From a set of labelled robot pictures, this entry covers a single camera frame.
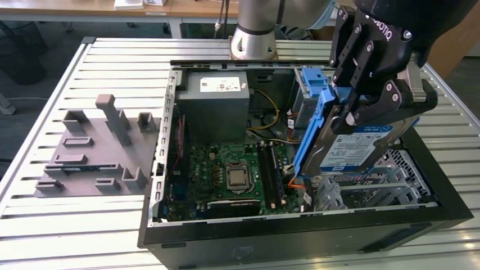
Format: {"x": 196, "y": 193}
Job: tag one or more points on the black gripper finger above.
{"x": 352, "y": 56}
{"x": 408, "y": 95}

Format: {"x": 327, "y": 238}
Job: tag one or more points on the hard disk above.
{"x": 356, "y": 152}

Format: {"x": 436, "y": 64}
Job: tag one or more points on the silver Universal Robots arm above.
{"x": 255, "y": 42}

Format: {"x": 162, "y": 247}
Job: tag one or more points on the metal disk bay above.
{"x": 375, "y": 186}

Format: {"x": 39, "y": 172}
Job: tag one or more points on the blue plastic drive latch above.
{"x": 312, "y": 81}

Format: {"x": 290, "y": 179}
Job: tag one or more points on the brown wooden cabinet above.
{"x": 462, "y": 42}

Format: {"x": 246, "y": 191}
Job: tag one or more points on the metal optical drive cage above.
{"x": 307, "y": 112}

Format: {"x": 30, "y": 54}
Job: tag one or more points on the grey power supply unit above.
{"x": 214, "y": 118}

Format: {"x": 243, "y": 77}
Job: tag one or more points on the black RAM slot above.
{"x": 267, "y": 174}

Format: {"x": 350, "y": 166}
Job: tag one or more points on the CPU socket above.
{"x": 239, "y": 166}

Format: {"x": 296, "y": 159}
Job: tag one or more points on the green motherboard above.
{"x": 210, "y": 157}

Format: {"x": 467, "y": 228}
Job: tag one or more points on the silver CPU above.
{"x": 238, "y": 177}

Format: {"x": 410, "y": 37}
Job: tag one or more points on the small white box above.
{"x": 155, "y": 2}

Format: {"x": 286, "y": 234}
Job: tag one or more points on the black graphics card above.
{"x": 232, "y": 209}

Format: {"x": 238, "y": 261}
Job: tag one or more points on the large white box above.
{"x": 130, "y": 5}

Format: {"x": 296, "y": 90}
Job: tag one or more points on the black open PC case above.
{"x": 263, "y": 236}

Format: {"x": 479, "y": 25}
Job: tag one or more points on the long wooden desk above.
{"x": 112, "y": 11}

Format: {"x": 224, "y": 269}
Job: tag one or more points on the grey parts rack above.
{"x": 104, "y": 157}

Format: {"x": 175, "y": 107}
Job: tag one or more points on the RAM stick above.
{"x": 80, "y": 169}

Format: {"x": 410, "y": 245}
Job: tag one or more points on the black waste bin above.
{"x": 23, "y": 56}

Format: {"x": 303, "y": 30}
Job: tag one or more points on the white metal leg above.
{"x": 6, "y": 107}

